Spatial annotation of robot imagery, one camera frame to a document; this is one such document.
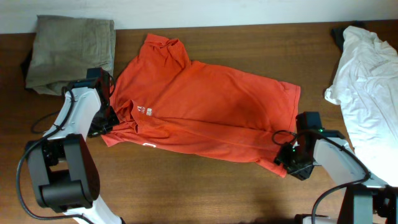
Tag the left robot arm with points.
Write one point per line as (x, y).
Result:
(63, 173)

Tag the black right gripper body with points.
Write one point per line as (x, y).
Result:
(298, 162)

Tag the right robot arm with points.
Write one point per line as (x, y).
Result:
(366, 195)

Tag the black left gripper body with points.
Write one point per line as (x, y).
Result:
(104, 118)

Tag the folded olive green trousers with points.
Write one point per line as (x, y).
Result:
(65, 48)

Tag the black garment under white shirt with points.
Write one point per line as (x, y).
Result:
(337, 33)

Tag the orange polo shirt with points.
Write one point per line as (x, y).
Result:
(163, 99)

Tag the white t-shirt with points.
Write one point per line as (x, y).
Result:
(365, 88)

